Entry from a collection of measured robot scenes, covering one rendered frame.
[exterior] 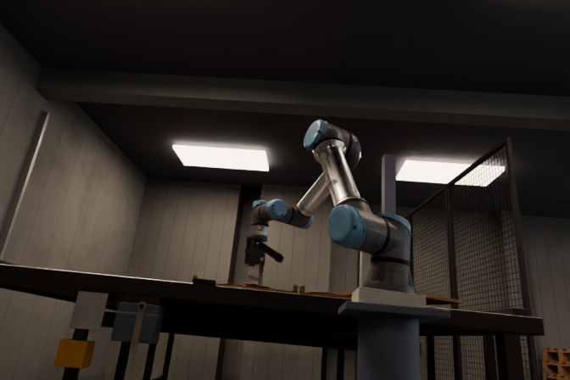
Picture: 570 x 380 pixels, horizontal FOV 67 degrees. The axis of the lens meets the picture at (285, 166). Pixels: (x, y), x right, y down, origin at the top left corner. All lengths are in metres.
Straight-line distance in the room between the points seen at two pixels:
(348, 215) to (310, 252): 5.34
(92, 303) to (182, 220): 5.47
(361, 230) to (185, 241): 5.85
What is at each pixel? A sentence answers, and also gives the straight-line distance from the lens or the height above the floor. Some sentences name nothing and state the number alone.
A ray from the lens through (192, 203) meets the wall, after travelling 7.11.
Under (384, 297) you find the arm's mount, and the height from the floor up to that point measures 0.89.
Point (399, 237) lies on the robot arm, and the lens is 1.34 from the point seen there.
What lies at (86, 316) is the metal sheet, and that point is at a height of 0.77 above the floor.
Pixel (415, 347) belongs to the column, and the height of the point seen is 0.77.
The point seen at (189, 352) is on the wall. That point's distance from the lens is 6.78.
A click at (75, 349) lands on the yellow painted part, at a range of 1.65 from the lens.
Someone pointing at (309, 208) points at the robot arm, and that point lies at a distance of 1.76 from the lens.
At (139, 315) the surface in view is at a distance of 1.59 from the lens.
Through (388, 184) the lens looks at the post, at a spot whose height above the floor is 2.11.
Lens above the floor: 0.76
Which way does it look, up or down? 22 degrees up
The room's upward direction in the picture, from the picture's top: 5 degrees clockwise
